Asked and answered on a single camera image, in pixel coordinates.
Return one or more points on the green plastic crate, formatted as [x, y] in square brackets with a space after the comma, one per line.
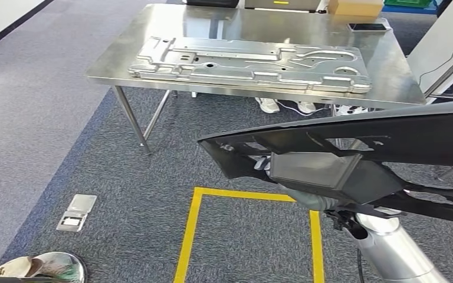
[408, 3]

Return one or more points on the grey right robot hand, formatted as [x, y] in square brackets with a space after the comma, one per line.
[302, 200]

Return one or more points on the black smartphone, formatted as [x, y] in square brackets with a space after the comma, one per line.
[367, 27]

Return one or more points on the blue panel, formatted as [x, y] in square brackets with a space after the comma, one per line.
[410, 10]

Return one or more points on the yellow floor tape square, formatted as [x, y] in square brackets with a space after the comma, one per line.
[189, 234]

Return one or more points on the silver floor socket box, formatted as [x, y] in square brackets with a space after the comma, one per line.
[77, 213]

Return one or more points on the long black plastic part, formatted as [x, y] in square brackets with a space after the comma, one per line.
[425, 136]

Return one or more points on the white power strip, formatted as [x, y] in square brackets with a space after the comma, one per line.
[351, 109]

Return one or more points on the light grey box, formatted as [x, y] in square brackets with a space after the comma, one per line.
[283, 4]

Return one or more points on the tan cardboard box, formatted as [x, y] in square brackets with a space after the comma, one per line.
[355, 8]

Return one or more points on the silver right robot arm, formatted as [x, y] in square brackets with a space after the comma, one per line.
[394, 250]

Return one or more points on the black box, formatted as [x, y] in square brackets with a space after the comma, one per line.
[212, 3]

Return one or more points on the stamped silver metal panel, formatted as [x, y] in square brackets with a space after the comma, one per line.
[242, 68]

